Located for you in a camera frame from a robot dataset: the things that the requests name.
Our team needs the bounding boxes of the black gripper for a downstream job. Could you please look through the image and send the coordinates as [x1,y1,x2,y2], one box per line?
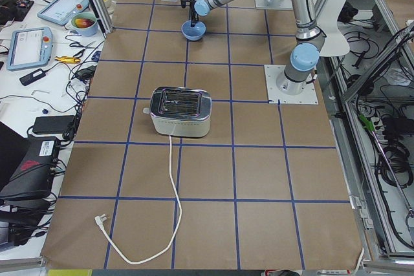
[180,0,199,27]

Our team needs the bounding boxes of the blue bowl with fruit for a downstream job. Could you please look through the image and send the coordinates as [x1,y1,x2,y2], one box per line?
[71,12,98,37]

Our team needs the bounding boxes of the cream silver toaster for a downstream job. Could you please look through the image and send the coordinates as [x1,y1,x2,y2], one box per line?
[143,86,212,138]

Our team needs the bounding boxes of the scissors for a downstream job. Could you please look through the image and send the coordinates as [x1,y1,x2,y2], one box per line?
[69,41,95,49]

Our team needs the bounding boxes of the yellow orange tool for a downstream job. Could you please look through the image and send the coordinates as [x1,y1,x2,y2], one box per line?
[54,56,81,64]

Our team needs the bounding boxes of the white chair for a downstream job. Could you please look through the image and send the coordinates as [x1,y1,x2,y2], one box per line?
[317,0,350,57]

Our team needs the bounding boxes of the blue teach pendant tablet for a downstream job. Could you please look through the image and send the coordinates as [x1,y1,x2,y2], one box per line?
[6,27,53,71]

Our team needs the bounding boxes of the black power adapter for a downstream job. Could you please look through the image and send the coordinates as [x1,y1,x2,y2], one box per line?
[32,115,74,134]

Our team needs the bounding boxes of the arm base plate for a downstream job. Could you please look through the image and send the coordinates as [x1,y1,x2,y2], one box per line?
[264,65,318,105]
[255,0,293,11]

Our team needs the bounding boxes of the white toaster power cord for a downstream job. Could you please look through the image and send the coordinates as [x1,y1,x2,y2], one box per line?
[94,134,183,265]

